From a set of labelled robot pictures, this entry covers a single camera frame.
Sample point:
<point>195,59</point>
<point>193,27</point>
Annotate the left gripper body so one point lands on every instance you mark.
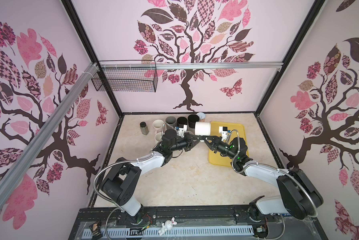
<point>185,143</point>

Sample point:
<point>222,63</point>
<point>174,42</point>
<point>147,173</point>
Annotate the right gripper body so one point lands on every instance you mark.
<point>223,148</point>

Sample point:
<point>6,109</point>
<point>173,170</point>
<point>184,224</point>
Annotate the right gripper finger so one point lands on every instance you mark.
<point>211,145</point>
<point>208,140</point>

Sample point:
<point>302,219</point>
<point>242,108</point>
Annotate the all black mug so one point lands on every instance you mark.
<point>192,120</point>

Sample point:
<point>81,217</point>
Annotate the black mug white base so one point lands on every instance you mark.
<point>182,121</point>

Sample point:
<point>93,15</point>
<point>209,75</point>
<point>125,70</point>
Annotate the grey mug front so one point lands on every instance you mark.
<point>171,122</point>

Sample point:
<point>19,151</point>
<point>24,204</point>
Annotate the white ribbed mug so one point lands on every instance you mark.
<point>158,137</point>

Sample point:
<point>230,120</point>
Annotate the pink mug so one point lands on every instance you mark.
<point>158,125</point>

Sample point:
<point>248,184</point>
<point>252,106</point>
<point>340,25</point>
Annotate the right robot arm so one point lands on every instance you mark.
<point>297,196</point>

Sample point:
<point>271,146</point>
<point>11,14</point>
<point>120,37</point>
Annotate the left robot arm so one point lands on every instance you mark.
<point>117,182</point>

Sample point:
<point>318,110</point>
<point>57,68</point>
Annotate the white bunny figurine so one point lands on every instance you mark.
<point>167,226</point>

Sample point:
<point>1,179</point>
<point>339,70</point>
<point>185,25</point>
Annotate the aluminium rail back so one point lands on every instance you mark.
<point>191,66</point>

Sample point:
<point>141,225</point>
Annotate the aluminium rail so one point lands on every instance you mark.
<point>191,66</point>
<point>16,172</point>

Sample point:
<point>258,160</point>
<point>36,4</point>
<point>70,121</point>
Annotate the white slotted cable duct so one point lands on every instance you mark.
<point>178,232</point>

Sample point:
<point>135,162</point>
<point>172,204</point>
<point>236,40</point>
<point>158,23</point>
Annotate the black wire basket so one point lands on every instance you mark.
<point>126,76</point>

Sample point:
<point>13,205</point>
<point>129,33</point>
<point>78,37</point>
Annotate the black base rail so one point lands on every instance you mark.
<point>91,221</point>

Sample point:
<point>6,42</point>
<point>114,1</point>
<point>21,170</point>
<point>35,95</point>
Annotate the aluminium rail left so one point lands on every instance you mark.
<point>16,172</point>

